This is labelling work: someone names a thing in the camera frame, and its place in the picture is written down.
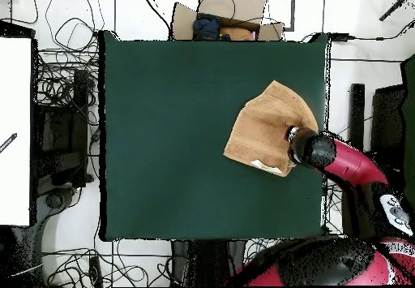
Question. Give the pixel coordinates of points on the tan terry towel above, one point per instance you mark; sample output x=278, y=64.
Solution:
x=259, y=135

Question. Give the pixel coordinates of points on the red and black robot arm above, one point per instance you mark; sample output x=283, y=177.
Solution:
x=353, y=163

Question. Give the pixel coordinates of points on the orange cloth item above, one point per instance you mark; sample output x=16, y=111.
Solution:
x=236, y=34

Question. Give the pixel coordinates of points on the black upright bar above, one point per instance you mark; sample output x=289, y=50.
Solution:
x=357, y=112

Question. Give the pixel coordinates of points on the black power adapter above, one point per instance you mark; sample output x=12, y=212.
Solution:
x=341, y=36

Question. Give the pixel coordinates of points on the green cloth drape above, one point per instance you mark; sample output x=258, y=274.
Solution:
x=409, y=122

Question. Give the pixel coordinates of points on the dark blue garment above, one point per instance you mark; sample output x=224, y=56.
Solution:
x=206, y=28

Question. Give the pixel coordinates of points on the brown cardboard box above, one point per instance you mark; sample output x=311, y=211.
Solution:
x=246, y=5

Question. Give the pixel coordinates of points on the dark green table cloth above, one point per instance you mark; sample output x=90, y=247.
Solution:
x=146, y=106

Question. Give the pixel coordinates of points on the dark slim rod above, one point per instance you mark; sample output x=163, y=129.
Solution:
x=395, y=6

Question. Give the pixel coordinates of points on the black power strip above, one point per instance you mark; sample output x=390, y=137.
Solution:
x=95, y=270

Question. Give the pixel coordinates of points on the grey swivel chair base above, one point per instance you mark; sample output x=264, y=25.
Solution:
x=53, y=200

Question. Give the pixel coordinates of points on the white board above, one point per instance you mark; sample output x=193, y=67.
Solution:
x=14, y=106

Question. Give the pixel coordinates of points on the grey angled frame bar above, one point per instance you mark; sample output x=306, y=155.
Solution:
x=292, y=9

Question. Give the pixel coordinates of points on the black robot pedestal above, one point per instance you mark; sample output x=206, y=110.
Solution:
x=207, y=262

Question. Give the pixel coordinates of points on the black stand frame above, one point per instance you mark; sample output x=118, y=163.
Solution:
x=79, y=122

